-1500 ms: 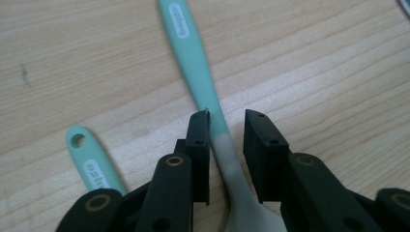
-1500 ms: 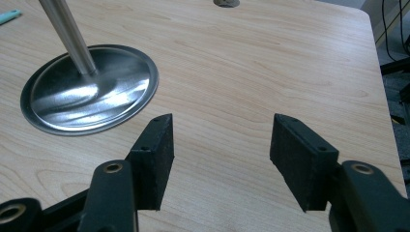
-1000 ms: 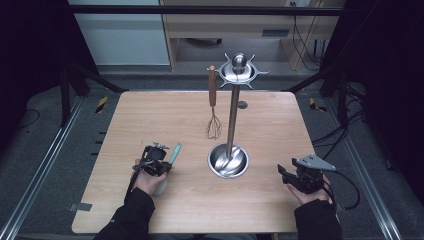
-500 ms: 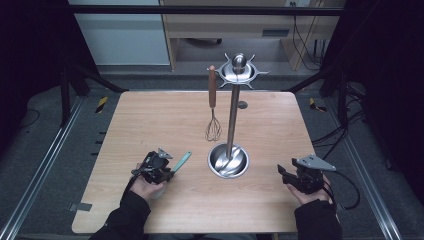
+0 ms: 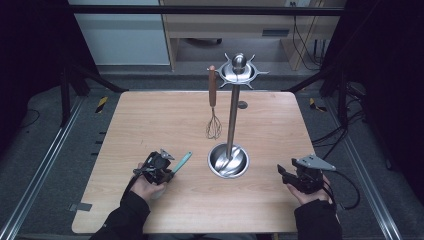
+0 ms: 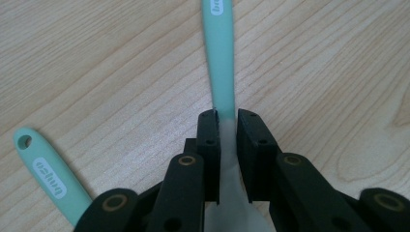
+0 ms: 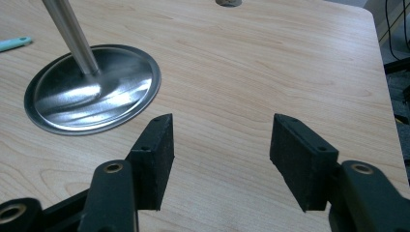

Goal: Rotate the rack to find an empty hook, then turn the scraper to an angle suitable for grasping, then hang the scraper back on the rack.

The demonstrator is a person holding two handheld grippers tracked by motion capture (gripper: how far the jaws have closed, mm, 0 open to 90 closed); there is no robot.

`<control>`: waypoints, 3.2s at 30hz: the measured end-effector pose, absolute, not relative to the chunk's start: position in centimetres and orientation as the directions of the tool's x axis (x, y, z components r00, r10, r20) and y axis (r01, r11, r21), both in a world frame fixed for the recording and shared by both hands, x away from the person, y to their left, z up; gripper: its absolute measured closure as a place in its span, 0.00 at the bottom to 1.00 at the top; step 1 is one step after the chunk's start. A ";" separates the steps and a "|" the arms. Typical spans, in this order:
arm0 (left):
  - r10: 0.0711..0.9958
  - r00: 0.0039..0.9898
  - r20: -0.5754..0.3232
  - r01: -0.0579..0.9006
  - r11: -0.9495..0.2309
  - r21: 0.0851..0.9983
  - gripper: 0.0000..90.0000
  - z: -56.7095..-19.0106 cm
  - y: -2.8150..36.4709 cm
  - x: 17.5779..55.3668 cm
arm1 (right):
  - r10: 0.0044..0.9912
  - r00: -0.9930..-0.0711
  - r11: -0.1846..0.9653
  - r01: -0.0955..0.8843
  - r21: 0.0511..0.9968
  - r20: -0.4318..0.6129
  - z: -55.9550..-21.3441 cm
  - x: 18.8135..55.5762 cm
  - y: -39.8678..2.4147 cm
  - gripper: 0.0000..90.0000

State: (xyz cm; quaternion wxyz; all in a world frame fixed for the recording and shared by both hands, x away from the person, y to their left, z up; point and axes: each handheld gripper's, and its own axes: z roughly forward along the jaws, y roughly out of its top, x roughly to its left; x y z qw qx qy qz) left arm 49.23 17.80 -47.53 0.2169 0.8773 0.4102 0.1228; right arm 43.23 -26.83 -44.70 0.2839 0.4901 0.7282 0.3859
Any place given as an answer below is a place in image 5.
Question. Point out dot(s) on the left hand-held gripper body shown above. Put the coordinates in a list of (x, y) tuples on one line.
[(156, 166)]

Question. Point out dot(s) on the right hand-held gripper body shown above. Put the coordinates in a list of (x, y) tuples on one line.
[(311, 176)]

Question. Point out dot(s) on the teal and white silicone spatula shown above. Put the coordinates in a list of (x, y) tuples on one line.
[(181, 162)]

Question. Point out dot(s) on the stainless steel utensil rack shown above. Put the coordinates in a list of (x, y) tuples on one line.
[(233, 110)]

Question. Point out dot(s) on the person's right hand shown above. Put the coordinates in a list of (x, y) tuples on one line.
[(308, 197)]

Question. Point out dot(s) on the person's left hand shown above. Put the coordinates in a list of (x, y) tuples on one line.
[(146, 188)]

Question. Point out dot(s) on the yellow and black tape strip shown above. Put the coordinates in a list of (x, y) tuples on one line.
[(315, 105), (101, 104)]

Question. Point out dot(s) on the round grey table grommet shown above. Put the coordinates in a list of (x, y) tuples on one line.
[(242, 105)]

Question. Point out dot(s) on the grey tape piece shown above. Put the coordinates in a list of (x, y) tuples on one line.
[(81, 207)]

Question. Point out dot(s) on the black stand leg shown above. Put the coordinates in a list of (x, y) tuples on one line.
[(66, 96), (341, 96)]

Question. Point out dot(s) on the white cabinet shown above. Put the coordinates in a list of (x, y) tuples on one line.
[(123, 36)]

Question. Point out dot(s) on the light wooden desk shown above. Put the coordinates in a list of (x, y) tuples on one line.
[(226, 25)]

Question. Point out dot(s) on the aluminium floor rail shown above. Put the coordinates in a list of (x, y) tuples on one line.
[(40, 170), (363, 173)]

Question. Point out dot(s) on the black horizontal frame bar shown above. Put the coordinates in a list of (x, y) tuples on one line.
[(200, 10)]

